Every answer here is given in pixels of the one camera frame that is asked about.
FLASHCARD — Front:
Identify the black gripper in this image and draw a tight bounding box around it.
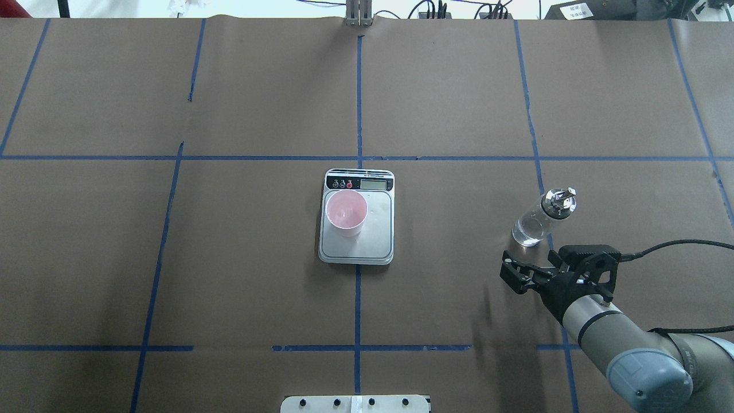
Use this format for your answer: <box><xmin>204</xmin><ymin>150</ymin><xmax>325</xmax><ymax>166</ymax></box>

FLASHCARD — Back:
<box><xmin>499</xmin><ymin>245</ymin><xmax>621</xmax><ymax>324</ymax></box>

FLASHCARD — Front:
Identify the glass sauce dispenser bottle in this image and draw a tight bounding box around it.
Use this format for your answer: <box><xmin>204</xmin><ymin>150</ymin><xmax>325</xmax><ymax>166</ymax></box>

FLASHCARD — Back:
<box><xmin>512</xmin><ymin>186</ymin><xmax>577</xmax><ymax>247</ymax></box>

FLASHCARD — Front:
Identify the pink paper cup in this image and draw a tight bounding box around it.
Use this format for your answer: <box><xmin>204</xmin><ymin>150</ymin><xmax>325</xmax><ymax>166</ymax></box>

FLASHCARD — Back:
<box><xmin>325</xmin><ymin>190</ymin><xmax>369</xmax><ymax>237</ymax></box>

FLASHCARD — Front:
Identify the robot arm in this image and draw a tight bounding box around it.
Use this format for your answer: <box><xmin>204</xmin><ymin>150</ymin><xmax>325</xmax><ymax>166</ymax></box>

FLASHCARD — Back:
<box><xmin>499</xmin><ymin>245</ymin><xmax>733</xmax><ymax>412</ymax></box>

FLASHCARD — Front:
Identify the silver digital kitchen scale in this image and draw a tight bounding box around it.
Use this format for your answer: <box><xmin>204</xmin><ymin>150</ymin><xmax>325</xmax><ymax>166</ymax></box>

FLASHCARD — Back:
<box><xmin>318</xmin><ymin>168</ymin><xmax>396</xmax><ymax>265</ymax></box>

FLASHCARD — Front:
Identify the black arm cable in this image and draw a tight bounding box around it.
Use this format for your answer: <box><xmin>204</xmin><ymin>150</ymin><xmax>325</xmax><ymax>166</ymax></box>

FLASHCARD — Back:
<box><xmin>616</xmin><ymin>239</ymin><xmax>734</xmax><ymax>336</ymax></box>

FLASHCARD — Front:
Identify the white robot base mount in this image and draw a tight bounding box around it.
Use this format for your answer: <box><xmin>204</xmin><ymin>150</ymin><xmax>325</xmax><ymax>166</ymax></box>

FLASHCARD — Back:
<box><xmin>280</xmin><ymin>394</ymin><xmax>432</xmax><ymax>412</ymax></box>

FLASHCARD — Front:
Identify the aluminium frame post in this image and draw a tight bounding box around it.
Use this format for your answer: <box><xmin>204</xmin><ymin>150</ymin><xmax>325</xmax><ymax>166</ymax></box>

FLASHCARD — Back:
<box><xmin>344</xmin><ymin>0</ymin><xmax>374</xmax><ymax>27</ymax></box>

